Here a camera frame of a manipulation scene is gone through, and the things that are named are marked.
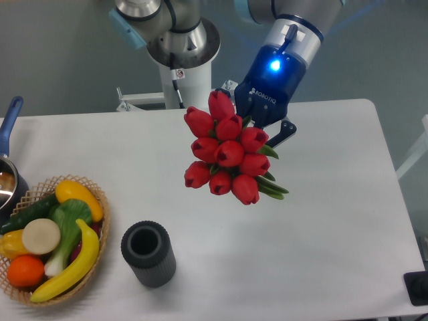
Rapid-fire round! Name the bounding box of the yellow banana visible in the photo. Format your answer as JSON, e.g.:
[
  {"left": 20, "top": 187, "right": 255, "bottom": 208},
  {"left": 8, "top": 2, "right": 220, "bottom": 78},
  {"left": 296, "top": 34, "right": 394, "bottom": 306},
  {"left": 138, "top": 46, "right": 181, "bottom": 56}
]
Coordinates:
[{"left": 30, "top": 219, "right": 100, "bottom": 303}]

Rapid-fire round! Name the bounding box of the red fruit in basket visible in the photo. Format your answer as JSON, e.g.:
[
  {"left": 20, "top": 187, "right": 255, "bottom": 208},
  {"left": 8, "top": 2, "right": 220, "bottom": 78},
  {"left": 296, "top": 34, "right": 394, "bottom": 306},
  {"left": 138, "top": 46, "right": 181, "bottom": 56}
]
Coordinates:
[{"left": 69, "top": 222, "right": 102, "bottom": 263}]

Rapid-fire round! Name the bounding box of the green white bok choy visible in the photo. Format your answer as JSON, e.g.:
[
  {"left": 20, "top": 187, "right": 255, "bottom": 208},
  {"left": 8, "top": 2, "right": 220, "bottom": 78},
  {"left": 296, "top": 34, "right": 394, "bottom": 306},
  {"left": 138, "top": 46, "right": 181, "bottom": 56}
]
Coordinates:
[{"left": 44, "top": 199, "right": 92, "bottom": 278}]

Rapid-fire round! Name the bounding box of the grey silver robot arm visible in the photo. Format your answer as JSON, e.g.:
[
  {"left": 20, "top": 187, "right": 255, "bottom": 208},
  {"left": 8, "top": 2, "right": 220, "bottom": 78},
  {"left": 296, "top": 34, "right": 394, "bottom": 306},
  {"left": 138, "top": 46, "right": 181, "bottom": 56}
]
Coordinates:
[{"left": 109, "top": 1, "right": 343, "bottom": 147}]

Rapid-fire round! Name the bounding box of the woven wicker basket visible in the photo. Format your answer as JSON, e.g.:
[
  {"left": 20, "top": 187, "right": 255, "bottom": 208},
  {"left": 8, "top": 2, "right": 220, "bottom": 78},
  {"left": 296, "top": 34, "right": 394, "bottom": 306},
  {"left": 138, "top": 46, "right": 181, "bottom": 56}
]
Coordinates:
[{"left": 1, "top": 175, "right": 110, "bottom": 307}]

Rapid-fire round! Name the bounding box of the beige round radish slice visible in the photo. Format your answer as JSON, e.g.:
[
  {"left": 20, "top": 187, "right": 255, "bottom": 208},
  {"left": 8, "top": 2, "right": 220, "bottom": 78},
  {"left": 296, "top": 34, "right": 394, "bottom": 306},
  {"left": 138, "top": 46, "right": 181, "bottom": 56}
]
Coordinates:
[{"left": 21, "top": 219, "right": 61, "bottom": 255}]

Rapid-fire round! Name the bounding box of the blue handled steel pot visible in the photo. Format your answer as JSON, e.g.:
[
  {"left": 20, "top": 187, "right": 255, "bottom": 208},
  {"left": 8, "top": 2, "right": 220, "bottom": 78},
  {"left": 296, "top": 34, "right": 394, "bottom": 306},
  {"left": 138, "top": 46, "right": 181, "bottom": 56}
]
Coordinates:
[{"left": 1, "top": 96, "right": 29, "bottom": 225}]

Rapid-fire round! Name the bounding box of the dark grey ribbed vase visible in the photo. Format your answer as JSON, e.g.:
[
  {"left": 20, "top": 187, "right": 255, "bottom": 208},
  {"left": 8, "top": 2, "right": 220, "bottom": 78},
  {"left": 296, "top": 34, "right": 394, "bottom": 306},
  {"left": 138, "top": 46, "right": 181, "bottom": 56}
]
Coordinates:
[{"left": 121, "top": 221, "right": 177, "bottom": 288}]

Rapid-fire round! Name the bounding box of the black device at table edge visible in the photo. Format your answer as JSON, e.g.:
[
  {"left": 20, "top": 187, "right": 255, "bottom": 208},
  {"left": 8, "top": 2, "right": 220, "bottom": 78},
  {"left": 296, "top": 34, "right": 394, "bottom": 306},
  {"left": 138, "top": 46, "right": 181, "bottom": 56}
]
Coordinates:
[{"left": 403, "top": 271, "right": 428, "bottom": 306}]

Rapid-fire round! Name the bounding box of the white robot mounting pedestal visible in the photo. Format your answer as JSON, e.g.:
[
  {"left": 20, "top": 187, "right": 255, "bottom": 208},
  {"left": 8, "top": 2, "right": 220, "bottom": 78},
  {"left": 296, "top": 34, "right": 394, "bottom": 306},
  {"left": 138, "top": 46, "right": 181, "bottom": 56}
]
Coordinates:
[{"left": 116, "top": 61, "right": 214, "bottom": 112}]

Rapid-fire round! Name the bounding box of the yellow squash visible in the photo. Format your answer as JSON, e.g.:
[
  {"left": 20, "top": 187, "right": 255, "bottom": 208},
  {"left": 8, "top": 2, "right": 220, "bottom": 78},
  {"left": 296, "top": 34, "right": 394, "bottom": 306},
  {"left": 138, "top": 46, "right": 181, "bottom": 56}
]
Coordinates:
[{"left": 55, "top": 180, "right": 104, "bottom": 223}]

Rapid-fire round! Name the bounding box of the orange fruit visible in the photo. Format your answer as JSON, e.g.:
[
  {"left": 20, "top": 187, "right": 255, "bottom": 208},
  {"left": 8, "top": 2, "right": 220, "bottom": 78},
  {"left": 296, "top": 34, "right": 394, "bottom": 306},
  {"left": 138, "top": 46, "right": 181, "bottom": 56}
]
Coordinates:
[{"left": 7, "top": 255, "right": 44, "bottom": 288}]

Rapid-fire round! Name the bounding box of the white frame at right edge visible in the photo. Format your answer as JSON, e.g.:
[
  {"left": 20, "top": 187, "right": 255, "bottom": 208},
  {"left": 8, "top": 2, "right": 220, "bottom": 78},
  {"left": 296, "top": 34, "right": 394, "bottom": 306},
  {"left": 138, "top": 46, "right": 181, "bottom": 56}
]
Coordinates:
[{"left": 396, "top": 115, "right": 427, "bottom": 180}]

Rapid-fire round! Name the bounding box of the yellow bell pepper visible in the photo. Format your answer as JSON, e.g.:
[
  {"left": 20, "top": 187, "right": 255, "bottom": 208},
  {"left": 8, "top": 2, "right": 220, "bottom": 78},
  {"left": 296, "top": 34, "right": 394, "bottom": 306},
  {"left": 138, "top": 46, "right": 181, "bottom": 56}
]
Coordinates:
[{"left": 1, "top": 229, "right": 30, "bottom": 259}]

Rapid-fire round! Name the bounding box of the green cucumber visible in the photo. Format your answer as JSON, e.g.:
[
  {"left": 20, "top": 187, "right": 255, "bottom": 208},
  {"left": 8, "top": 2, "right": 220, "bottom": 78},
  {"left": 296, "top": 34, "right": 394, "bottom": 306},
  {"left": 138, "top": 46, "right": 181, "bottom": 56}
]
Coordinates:
[{"left": 1, "top": 194, "right": 59, "bottom": 235}]

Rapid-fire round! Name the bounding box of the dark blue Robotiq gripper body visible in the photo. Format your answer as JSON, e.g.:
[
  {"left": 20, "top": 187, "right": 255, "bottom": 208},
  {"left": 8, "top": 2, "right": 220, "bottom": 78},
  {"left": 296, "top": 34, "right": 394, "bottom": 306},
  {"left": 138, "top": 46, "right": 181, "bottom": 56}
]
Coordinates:
[{"left": 234, "top": 45, "right": 306, "bottom": 128}]

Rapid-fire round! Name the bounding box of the red tulip bouquet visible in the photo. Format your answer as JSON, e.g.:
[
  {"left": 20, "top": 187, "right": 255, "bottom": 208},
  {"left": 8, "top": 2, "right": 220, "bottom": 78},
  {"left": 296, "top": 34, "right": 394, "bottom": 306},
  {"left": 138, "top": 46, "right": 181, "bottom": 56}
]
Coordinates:
[{"left": 184, "top": 91, "right": 288, "bottom": 205}]

